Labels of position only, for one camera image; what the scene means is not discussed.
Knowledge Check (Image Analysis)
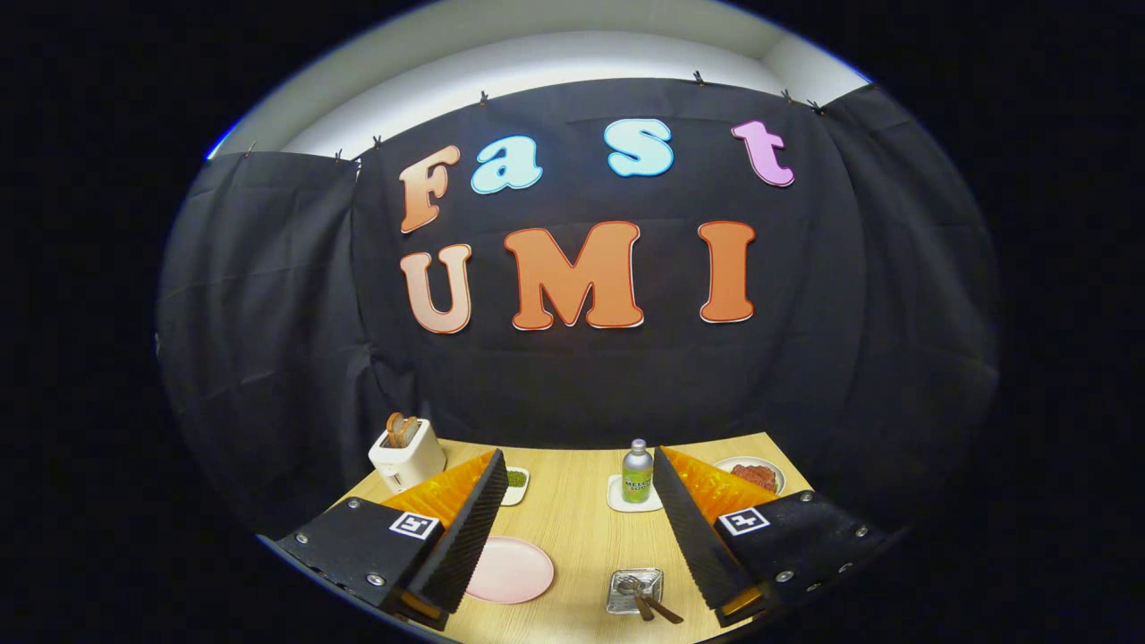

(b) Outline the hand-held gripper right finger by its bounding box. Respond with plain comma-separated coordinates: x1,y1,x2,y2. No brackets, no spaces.
651,445,895,627

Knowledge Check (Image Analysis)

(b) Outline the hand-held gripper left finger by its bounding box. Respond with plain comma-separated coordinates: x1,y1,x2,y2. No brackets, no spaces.
276,449,509,631

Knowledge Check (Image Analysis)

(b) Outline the wooden-handled metal fork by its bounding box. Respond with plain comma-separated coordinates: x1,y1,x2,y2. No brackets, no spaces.
637,581,685,625

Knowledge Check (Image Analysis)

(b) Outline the wooden-handled metal spoon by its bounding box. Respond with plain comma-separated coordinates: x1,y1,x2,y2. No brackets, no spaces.
615,575,656,623

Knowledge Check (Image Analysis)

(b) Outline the pink plate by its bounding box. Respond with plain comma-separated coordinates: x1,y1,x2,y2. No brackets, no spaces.
464,536,556,605

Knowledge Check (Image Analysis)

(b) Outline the white round food plate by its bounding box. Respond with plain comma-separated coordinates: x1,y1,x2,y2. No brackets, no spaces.
713,456,786,497

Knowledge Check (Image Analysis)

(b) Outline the green soda bottle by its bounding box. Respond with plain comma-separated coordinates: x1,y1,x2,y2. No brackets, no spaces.
622,438,655,504

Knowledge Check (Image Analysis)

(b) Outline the white toaster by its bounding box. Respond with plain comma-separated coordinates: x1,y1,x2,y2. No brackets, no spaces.
369,418,447,494

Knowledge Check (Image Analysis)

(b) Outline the white square coaster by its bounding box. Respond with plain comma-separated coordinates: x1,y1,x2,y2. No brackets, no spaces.
606,473,665,513

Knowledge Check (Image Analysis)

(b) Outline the metal wire basket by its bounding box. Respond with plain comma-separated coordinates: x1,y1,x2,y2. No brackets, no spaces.
606,567,666,615

